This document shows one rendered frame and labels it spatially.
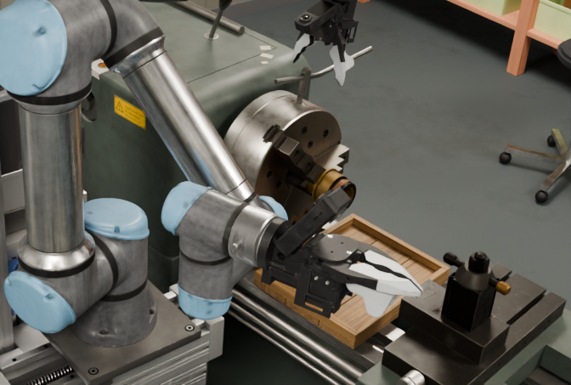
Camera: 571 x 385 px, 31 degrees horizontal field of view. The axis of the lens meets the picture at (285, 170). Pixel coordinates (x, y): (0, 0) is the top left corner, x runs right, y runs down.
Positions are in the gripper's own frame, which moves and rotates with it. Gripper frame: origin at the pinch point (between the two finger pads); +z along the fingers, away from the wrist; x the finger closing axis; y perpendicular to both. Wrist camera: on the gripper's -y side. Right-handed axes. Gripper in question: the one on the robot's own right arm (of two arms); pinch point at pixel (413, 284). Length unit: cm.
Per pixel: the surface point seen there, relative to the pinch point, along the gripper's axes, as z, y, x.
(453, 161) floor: -82, 117, -313
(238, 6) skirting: -242, 101, -385
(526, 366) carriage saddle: 5, 57, -82
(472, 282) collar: -8, 36, -69
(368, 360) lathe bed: -26, 64, -72
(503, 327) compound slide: -1, 46, -76
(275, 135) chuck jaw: -62, 27, -84
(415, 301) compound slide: -19, 47, -73
